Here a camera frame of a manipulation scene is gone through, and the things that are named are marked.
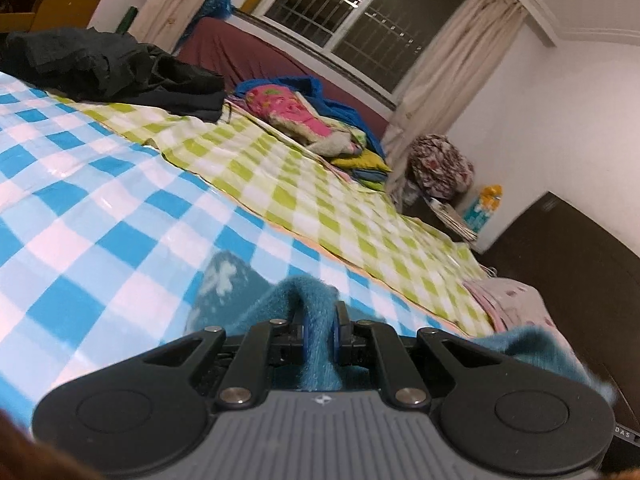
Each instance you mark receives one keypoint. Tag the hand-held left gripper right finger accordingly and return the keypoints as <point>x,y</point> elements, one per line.
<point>338,335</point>

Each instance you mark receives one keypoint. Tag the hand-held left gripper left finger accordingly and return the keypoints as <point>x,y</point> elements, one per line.
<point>300,336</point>

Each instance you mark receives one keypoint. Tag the teal knitted sweater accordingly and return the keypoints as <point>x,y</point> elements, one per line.
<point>314,310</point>

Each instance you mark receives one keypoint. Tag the green checked plastic sheet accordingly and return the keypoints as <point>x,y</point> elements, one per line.
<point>325,200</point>

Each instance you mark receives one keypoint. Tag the stack of papers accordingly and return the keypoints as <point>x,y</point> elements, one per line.
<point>452,220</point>

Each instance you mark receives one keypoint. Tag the dark wooden headboard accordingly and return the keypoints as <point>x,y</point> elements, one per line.
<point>575,270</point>

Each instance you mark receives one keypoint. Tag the spotted pink pillow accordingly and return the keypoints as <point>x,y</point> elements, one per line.
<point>510,302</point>

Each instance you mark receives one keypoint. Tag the yellow folded cloth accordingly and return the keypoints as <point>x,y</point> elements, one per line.
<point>365,162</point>

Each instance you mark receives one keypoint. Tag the floral cloth bundle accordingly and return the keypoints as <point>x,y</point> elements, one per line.
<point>440,162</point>

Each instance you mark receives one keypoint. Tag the pink floral quilt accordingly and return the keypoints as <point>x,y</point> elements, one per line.
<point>285,107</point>

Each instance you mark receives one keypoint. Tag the blue checked plastic sheet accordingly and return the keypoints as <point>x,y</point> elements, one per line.
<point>100,210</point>

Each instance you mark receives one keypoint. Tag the cream curtain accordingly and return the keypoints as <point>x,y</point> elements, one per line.
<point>175,0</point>
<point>450,70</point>

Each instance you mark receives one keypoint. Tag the barred window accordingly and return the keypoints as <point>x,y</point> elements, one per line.
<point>365,15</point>

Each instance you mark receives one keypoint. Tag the black jacket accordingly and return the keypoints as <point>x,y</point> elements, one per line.
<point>100,65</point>

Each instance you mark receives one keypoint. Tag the blue mesh bag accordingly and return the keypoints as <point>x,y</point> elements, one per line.
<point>215,5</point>

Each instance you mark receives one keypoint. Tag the wooden side cabinet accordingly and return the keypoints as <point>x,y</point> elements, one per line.
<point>50,5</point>

